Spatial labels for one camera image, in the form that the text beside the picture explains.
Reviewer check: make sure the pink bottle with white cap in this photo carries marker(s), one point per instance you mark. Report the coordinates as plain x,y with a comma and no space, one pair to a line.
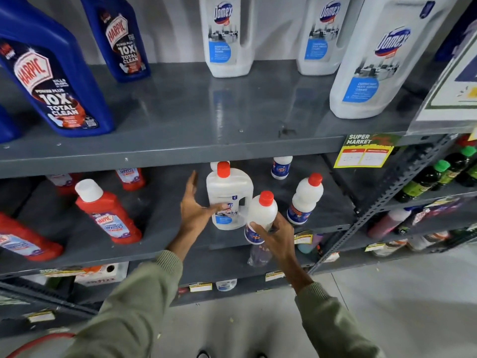
387,223

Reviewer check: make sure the dark bottle with green cap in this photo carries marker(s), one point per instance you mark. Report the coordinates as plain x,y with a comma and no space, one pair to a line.
468,178
421,182
456,162

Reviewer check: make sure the person's right hand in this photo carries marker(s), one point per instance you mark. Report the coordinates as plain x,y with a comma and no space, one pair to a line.
281,244

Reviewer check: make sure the large blue toilet cleaner bottle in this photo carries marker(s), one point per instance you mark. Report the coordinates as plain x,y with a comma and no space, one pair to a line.
6,126
119,37
48,74

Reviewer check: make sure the small yellow shelf label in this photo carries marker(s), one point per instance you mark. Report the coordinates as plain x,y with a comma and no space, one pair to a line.
200,287
303,238
275,276
375,247
61,272
40,316

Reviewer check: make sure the person's right forearm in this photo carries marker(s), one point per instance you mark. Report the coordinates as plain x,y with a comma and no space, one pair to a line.
328,320

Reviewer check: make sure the grey metal shelf rack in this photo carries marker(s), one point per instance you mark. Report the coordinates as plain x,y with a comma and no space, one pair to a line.
186,108

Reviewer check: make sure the clear plastic bottle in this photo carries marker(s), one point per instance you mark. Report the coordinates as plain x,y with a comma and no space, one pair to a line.
259,254

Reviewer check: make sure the teal and pink bottle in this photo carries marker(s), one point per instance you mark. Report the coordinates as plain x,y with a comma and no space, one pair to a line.
311,244

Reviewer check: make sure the dark blue bottle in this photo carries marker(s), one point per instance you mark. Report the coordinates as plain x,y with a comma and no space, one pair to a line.
452,29

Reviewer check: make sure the person's left forearm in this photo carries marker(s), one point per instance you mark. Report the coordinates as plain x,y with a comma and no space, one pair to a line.
138,305

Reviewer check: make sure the person's shoe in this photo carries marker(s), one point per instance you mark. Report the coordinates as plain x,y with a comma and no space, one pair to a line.
203,354

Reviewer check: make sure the clear jug with red cap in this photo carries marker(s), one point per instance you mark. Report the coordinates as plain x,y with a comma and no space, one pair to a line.
229,188

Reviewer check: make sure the person's left thumb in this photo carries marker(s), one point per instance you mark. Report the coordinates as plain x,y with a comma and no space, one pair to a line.
216,209

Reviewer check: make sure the large white cleaner jug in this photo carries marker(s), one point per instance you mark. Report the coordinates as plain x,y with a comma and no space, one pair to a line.
322,37
380,67
227,37

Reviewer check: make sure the white bottle lying flat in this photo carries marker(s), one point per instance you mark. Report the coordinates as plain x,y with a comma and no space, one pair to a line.
389,249

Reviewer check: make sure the white laminated sign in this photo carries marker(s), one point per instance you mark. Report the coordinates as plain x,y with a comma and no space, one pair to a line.
451,89

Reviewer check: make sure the person's left hand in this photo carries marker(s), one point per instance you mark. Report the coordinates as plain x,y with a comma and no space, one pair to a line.
192,219

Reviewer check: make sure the person's right thumb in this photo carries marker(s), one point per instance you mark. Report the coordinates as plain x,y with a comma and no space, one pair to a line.
261,227

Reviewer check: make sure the yellow green price tag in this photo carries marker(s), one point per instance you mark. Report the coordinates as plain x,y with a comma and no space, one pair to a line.
363,152

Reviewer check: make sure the white cardboard box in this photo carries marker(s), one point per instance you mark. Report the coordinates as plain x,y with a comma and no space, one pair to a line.
102,274

